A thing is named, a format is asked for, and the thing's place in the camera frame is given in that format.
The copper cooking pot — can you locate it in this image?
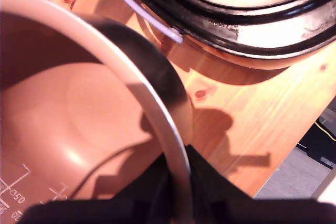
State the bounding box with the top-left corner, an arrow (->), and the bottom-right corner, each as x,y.
0,0 -> 194,224

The black Philips rice cooker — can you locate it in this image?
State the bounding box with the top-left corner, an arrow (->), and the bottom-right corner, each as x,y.
115,0 -> 336,70

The black box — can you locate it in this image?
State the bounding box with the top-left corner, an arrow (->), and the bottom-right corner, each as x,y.
296,108 -> 336,170

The yellow cable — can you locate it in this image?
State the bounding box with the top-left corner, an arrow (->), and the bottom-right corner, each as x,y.
314,119 -> 336,142

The pale rice cooker carry handle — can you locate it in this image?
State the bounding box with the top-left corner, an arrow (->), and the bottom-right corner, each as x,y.
103,0 -> 184,44

